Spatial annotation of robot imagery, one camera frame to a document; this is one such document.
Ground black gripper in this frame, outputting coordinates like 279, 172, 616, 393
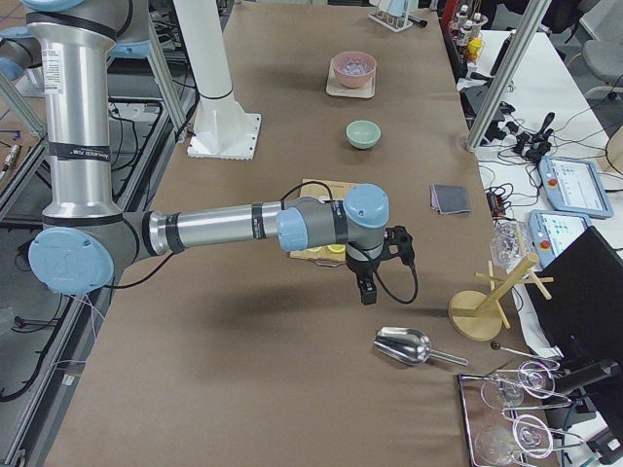
346, 246, 381, 305

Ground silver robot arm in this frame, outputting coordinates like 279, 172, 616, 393
19, 1, 390, 305

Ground metal ice scoop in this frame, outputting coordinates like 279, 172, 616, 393
373, 327, 469, 367

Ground green ceramic bowl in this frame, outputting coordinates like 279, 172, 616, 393
346, 120, 382, 150

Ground pink bowl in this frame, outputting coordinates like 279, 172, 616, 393
331, 51, 377, 89

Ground stacked lemon slices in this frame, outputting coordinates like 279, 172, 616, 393
327, 244, 346, 254

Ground bamboo cutting board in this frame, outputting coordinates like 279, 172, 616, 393
287, 179, 355, 268

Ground wooden cup tree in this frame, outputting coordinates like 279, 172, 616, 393
448, 253, 554, 341

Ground grey folded cloth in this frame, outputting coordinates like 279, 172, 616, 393
430, 184, 471, 215

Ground clear plastic container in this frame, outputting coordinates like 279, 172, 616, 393
490, 221, 532, 270

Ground lower teach pendant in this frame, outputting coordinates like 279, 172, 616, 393
528, 209, 592, 269

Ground teach pendant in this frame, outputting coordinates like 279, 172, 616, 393
538, 156, 614, 219
528, 209, 592, 269

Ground cream rabbit tray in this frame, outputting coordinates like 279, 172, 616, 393
325, 65, 376, 99

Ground black monitor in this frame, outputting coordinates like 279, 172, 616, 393
526, 227, 622, 364

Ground upper teach pendant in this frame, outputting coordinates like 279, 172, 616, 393
538, 156, 614, 219

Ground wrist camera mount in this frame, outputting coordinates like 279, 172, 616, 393
383, 226, 416, 268

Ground wire glass rack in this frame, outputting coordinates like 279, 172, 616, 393
457, 360, 584, 466

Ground white camera pillar with base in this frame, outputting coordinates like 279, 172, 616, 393
174, 0, 261, 161

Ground aluminium frame post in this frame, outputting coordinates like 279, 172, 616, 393
465, 0, 551, 153

